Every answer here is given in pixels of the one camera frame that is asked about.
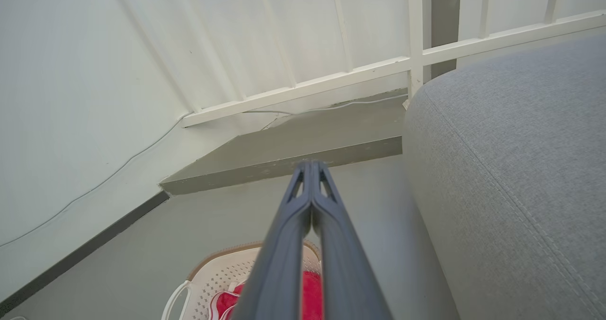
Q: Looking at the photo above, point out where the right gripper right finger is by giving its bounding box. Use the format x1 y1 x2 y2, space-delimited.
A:
311 161 393 320

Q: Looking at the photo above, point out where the white wooden railing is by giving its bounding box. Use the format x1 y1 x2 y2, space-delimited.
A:
109 0 606 129

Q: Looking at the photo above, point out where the red garment with white trim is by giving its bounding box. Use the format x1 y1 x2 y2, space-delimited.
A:
210 282 247 320

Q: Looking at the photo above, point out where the cream perforated laundry basket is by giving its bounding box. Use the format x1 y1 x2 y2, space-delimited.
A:
161 241 325 320

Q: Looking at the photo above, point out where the plain red garment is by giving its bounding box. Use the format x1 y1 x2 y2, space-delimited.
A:
303 271 324 320

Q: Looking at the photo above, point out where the thin grey cable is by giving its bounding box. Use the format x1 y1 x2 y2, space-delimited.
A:
0 94 409 248

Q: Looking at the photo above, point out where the black baseboard strip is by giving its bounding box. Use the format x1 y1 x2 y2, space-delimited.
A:
0 191 169 317

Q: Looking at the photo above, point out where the grey fabric sofa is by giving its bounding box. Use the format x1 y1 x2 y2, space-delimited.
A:
403 35 606 320

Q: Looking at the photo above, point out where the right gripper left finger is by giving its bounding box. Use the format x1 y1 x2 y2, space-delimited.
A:
231 161 313 320

